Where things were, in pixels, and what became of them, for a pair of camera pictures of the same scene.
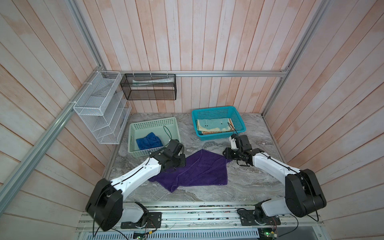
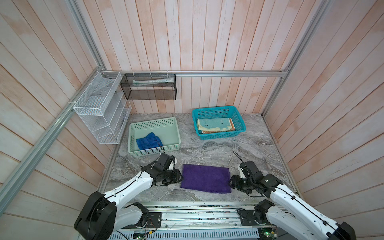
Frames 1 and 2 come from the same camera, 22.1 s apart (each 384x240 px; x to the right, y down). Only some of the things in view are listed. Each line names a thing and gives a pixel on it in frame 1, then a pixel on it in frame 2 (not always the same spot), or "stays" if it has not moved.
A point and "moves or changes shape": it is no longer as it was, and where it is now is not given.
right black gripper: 227,154 to 233,182
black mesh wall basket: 149,86 stays
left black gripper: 183,161 to 176,177
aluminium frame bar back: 192,73 stays
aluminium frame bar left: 7,188 stays
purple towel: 202,168 moves or changes shape
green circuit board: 267,234 stays
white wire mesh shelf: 104,107 stays
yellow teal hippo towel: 213,124 stays
